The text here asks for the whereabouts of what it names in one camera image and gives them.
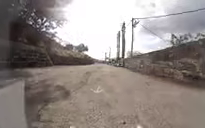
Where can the small distant pole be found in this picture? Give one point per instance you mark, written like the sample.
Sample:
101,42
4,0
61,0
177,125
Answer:
110,53
105,56

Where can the thick dark pole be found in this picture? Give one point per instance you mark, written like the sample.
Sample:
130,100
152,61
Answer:
123,43
118,46

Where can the small dark tree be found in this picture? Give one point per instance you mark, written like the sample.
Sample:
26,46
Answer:
80,47

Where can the grey concrete road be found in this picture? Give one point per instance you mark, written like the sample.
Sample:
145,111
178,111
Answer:
116,100

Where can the thin pole with crossarm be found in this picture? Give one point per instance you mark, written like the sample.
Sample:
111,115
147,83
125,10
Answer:
132,40

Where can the bare branchy trees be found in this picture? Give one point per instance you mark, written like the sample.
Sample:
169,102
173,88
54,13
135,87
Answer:
40,18

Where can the stone retaining wall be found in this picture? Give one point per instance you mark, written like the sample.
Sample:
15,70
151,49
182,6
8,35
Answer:
30,56

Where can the rough grey stone wall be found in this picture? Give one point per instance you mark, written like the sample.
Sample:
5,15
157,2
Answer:
176,61

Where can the sparse tree behind wall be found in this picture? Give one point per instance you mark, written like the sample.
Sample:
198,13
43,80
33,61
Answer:
183,38

